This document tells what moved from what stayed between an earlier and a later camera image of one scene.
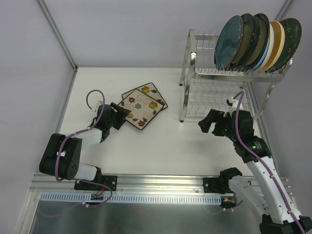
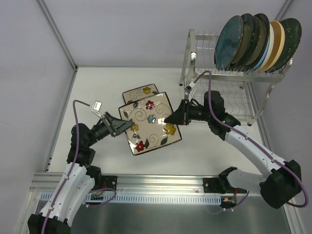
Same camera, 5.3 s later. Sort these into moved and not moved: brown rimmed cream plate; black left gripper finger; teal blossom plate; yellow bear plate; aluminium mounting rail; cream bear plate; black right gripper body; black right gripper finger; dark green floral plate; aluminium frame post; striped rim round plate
Moved: black left gripper finger; black right gripper finger; black right gripper body
Not moved: striped rim round plate; cream bear plate; dark green floral plate; aluminium frame post; yellow bear plate; brown rimmed cream plate; aluminium mounting rail; teal blossom plate
